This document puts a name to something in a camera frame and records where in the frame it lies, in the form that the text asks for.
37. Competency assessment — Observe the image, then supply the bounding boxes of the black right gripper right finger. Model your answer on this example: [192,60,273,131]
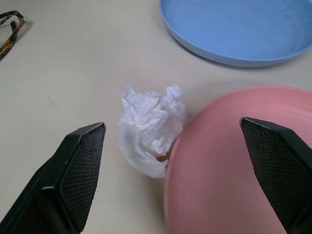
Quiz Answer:
[239,117,312,234]

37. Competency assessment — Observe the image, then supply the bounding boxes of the pink plastic plate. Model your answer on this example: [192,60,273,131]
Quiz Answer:
[163,85,312,234]

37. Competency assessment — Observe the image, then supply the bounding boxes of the blue plastic plate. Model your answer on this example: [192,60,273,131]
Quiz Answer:
[159,0,312,68]

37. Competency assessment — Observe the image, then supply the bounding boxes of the tortoiseshell eyeglasses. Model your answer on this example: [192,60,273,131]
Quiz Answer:
[0,10,26,61]

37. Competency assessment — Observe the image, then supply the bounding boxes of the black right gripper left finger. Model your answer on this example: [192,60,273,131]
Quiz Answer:
[0,122,107,234]

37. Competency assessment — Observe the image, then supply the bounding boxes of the white tissue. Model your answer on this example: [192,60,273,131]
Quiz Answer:
[118,84,188,178]

